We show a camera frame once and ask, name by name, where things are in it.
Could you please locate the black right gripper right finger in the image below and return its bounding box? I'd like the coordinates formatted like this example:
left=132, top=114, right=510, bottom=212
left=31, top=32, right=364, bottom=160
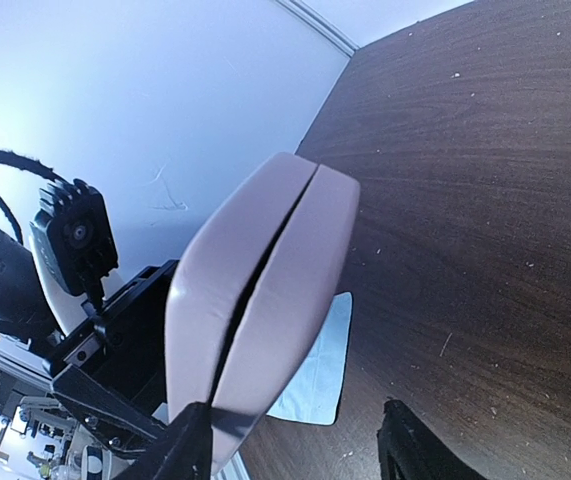
left=377, top=399, right=485, bottom=480

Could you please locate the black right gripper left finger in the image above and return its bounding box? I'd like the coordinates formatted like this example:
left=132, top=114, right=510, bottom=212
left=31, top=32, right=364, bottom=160
left=113, top=402, right=213, bottom=479

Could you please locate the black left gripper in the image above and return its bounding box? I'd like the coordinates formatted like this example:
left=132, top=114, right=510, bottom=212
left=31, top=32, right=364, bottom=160
left=49, top=260, right=178, bottom=440

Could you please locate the light blue cleaning cloth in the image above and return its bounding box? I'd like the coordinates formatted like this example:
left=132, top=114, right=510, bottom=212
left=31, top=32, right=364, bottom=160
left=267, top=292, right=353, bottom=426

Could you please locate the pink glasses case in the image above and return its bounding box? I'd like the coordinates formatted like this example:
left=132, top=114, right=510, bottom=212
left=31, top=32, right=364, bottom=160
left=164, top=153, right=360, bottom=472

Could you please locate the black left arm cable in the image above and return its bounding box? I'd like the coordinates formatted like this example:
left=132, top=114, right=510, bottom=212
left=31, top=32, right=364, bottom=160
left=0, top=143, right=74, bottom=241

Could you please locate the aluminium left corner post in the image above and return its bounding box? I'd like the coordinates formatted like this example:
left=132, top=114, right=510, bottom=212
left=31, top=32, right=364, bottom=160
left=274, top=0, right=360, bottom=58

